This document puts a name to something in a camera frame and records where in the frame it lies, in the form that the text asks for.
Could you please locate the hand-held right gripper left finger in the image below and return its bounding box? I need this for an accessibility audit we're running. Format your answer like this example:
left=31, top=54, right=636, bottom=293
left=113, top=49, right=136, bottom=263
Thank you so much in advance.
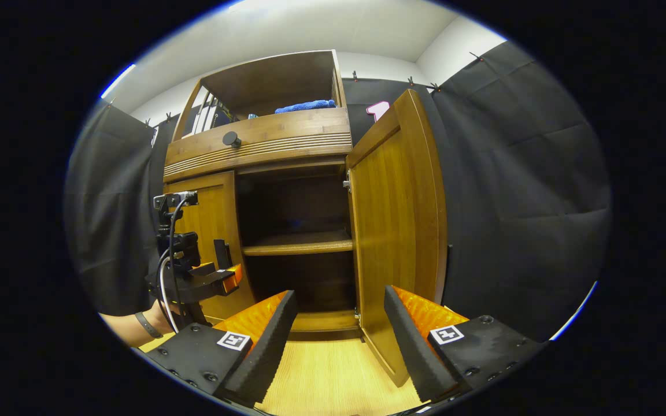
left=132, top=290, right=299, bottom=408

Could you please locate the wooden inner cabinet shelf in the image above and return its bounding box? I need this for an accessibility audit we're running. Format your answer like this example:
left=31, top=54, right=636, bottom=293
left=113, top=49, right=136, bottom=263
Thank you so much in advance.
left=242, top=231, right=354, bottom=257

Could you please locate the row of black cloth clips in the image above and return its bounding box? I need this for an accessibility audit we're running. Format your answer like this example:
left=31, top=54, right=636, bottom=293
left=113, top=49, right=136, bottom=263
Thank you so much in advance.
left=106, top=52, right=484, bottom=127

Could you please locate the ceiling strip light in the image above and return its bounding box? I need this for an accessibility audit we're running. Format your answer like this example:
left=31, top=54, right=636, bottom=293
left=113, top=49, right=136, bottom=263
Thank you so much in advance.
left=99, top=63, right=136, bottom=99

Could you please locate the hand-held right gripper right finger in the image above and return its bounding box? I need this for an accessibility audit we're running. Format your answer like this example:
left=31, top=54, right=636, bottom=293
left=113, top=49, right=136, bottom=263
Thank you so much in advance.
left=383, top=285, right=545, bottom=404

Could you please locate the blue folded towel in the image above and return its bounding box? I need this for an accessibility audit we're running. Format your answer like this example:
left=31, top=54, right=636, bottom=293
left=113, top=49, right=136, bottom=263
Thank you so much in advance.
left=275, top=99, right=337, bottom=115

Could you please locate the wooden double-door shoe cabinet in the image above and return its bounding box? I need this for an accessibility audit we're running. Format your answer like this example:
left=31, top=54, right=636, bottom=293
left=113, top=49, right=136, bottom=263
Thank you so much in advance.
left=162, top=49, right=449, bottom=388

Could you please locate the wooden cabinet door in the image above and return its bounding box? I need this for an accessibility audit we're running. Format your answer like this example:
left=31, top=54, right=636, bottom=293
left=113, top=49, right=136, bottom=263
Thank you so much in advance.
left=345, top=88, right=449, bottom=388
left=163, top=170, right=256, bottom=322

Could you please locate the black wristband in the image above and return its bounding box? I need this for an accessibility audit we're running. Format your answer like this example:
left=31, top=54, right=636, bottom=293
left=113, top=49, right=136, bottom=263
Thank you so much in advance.
left=134, top=311, right=164, bottom=339

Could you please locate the black backdrop cloth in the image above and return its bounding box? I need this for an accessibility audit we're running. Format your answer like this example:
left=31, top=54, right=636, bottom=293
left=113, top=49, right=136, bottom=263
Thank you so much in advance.
left=66, top=40, right=612, bottom=344

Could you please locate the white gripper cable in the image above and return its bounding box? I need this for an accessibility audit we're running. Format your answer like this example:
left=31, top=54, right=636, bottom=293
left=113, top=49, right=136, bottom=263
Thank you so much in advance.
left=158, top=254, right=182, bottom=335

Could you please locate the wooden cabinet drawer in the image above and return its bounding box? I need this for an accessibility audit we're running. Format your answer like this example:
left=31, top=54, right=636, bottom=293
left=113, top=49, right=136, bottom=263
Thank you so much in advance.
left=163, top=107, right=354, bottom=183

